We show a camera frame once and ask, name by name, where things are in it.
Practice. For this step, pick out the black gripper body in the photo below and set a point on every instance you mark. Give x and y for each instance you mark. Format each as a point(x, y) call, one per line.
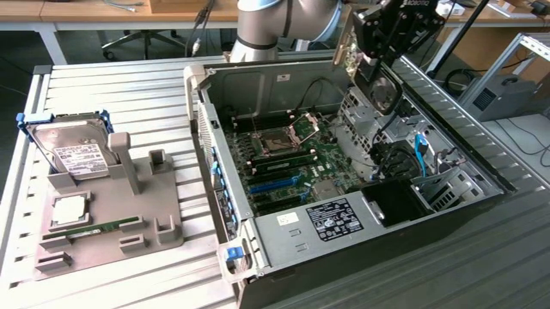
point(407, 6)

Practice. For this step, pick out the green graphics card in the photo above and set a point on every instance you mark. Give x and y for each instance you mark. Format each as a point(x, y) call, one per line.
point(382, 90)

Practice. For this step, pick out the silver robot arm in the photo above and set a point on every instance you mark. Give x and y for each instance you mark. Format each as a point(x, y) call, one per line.
point(266, 25)

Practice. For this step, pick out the small white box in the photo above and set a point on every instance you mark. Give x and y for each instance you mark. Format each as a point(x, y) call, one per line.
point(451, 9)

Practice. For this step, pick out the black slanted pole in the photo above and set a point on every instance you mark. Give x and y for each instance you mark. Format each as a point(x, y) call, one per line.
point(462, 35)

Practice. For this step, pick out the wooden desk with panel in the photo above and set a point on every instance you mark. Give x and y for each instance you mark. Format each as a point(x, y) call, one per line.
point(485, 48)

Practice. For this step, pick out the perforated metal disk bay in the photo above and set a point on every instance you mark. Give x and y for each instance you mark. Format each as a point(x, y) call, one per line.
point(360, 116)

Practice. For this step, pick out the silver socket cover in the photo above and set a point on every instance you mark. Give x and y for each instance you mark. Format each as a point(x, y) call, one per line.
point(306, 115)

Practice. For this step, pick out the black power adapter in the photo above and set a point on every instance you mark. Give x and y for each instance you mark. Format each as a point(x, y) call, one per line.
point(538, 7)

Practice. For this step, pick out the grey control box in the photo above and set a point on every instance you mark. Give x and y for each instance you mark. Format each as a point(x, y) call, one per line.
point(511, 99)

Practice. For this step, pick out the thin metal locking lever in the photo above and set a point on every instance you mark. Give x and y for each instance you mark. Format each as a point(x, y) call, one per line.
point(255, 125)

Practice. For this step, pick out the CPU socket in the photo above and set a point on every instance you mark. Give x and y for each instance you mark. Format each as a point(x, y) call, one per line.
point(275, 143)

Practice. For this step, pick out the black RAM slot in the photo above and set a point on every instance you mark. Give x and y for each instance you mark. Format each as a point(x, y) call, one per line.
point(279, 155)

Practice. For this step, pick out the brown cardboard box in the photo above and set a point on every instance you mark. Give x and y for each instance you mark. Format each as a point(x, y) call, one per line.
point(180, 5)

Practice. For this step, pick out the installed RAM stick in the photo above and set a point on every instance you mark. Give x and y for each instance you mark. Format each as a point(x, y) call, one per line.
point(283, 164)

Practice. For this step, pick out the silver chipset heatsink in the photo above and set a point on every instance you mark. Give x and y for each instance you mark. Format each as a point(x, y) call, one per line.
point(326, 190)

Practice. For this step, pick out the black expansion slot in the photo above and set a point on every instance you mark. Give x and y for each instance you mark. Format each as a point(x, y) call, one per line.
point(286, 206)
point(270, 176)
point(279, 199)

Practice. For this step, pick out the office chair base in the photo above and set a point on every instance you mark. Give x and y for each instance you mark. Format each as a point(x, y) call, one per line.
point(148, 38)

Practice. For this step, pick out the blue expansion slot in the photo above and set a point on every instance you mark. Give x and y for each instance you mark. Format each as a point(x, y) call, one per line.
point(275, 185)

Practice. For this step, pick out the blue card retainer clips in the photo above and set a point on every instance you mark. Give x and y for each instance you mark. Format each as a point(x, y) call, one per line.
point(220, 184)

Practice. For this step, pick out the grey power supply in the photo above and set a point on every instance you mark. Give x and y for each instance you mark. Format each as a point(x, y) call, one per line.
point(292, 238)

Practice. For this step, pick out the open black PC case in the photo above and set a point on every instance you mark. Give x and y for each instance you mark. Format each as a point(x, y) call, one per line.
point(430, 257)

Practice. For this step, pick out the blue case latch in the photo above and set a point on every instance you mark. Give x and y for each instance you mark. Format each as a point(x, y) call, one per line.
point(232, 253)

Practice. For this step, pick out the grey parts rack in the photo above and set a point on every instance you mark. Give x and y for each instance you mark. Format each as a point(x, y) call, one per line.
point(141, 206)

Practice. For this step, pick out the silver hard disk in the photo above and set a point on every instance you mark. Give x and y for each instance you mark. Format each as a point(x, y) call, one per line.
point(77, 151)

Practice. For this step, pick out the green RAM stick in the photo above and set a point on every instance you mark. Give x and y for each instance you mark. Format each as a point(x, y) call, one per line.
point(116, 224)

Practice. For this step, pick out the hard drive in blue caddy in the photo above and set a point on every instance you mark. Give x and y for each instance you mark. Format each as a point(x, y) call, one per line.
point(21, 124)

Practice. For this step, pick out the silver CPU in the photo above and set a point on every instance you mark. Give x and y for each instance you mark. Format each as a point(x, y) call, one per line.
point(68, 209)

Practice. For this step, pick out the aluminium profile frame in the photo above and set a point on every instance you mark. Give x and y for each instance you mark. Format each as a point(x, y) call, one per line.
point(522, 40)

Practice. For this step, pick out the wooden desk white frame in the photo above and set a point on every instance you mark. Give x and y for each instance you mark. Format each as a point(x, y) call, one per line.
point(85, 14)

